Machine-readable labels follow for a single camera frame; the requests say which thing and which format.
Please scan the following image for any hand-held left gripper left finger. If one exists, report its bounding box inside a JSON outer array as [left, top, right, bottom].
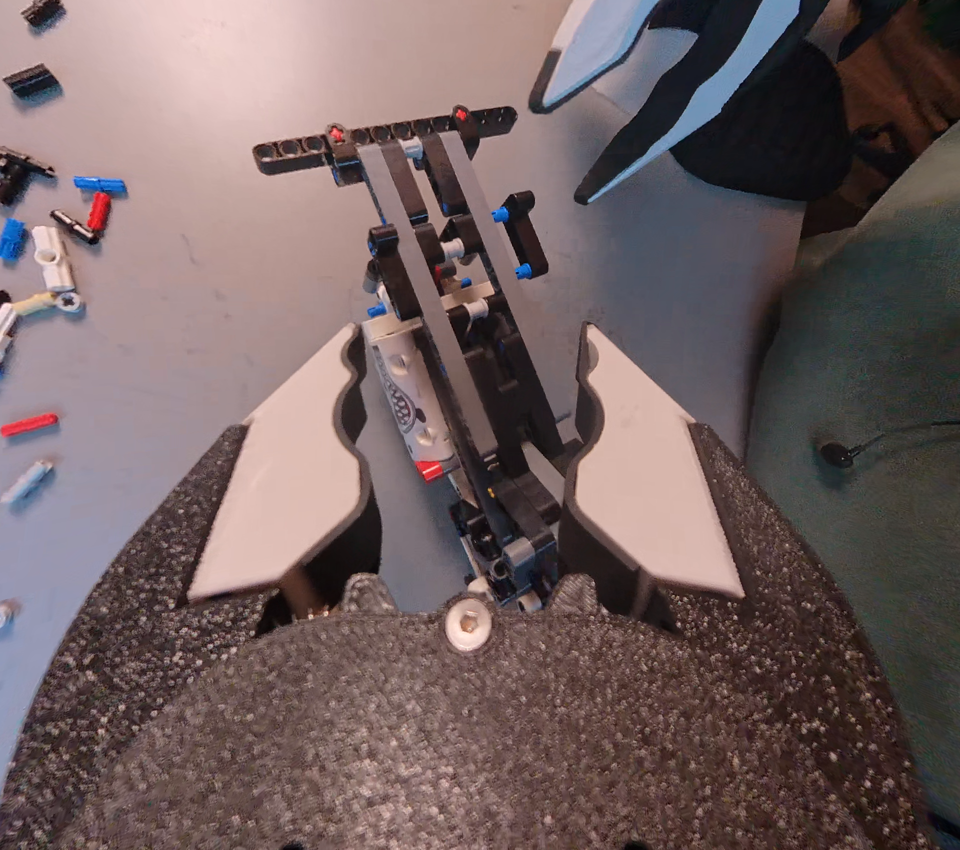
[[188, 326, 375, 601]]

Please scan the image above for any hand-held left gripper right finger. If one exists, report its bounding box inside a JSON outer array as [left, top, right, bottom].
[[558, 326, 745, 599]]

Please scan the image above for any toy vehicle chassis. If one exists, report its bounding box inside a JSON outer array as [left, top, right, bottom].
[[252, 105, 589, 611]]

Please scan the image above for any black building beam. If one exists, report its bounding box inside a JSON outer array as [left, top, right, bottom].
[[507, 191, 547, 278]]

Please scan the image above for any grey desk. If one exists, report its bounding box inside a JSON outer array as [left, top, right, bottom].
[[0, 0, 819, 791]]

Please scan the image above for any pile of small building parts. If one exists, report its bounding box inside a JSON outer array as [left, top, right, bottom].
[[0, 0, 130, 634]]

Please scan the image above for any thin black cable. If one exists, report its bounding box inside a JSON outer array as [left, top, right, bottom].
[[815, 419, 960, 473]]

